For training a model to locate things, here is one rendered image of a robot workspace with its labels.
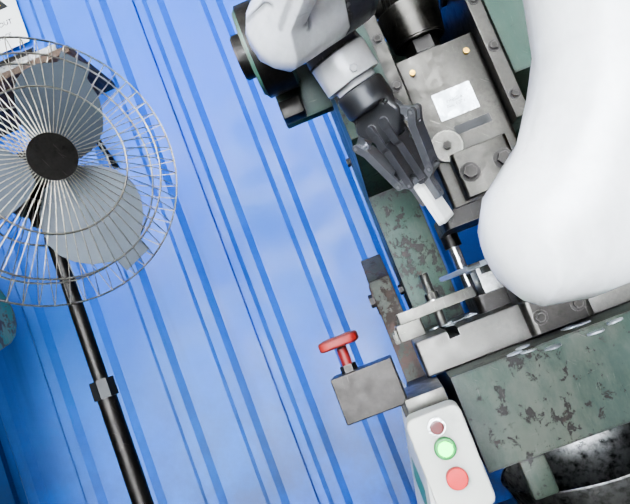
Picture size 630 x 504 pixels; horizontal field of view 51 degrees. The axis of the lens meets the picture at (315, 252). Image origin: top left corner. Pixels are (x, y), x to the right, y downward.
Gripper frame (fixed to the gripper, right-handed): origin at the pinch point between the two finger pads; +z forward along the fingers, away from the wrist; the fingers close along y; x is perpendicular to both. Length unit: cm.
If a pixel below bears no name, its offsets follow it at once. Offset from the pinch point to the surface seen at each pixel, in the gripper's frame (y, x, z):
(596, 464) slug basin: -15, 18, 65
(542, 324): 2.2, 2.6, 25.5
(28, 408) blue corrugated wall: -203, 7, -1
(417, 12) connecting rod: -2.5, 33.1, -26.4
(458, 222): -7.8, 14.3, 8.0
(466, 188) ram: -3.0, 14.7, 3.4
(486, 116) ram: 1.6, 25.4, -4.3
